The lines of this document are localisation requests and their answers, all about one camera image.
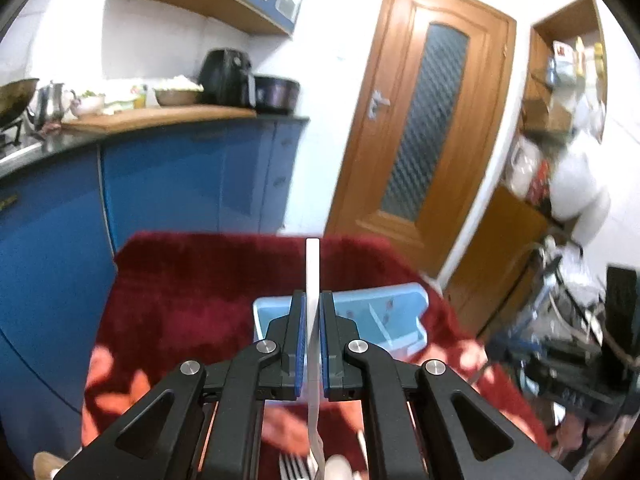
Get beige plastic spoon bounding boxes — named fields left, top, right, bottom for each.
left=323, top=454, right=354, bottom=480

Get small steel fork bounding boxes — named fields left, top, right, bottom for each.
left=278, top=454, right=312, bottom=480

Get blue kitchen base cabinets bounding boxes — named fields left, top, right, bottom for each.
left=1, top=115, right=306, bottom=477

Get light blue utensil holder box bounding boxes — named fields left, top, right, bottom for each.
left=252, top=282, right=431, bottom=401

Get red floral plush blanket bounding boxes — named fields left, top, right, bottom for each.
left=81, top=232, right=551, bottom=479

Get white plastic bag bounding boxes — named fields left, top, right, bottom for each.
left=549, top=130, right=611, bottom=223

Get wooden cutting board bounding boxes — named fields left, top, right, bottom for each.
left=62, top=105, right=257, bottom=134

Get white floral bowl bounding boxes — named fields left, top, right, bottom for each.
left=70, top=91, right=105, bottom=119

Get steel kettle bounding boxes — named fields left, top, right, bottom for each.
left=26, top=81, right=73, bottom=131

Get bowl of white food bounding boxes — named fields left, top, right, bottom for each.
left=152, top=75, right=204, bottom=107

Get wooden shelf unit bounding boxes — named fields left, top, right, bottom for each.
left=445, top=0, right=603, bottom=338

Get dark rice cooker pot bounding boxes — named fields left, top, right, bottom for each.
left=254, top=75, right=300, bottom=115

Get black air fryer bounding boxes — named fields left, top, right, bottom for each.
left=198, top=49, right=256, bottom=108

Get wooden door with glass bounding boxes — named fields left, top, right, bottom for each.
left=326, top=0, right=516, bottom=276

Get black wire rack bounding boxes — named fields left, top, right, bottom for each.
left=486, top=243, right=639, bottom=422

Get steel door handle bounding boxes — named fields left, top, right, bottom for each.
left=368, top=90, right=390, bottom=120

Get black wok with handle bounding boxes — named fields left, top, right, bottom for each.
left=0, top=78, right=39, bottom=128

